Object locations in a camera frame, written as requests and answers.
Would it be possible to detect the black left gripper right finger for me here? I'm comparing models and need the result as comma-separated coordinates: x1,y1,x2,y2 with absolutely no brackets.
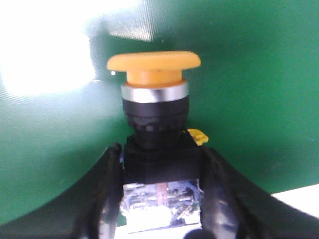
200,146,319,239

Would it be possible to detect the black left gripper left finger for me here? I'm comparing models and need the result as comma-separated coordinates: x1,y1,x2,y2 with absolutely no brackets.
0,143,123,239

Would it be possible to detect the yellow mushroom push button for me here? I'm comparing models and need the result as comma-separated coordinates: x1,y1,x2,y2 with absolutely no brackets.
106,51,208,234

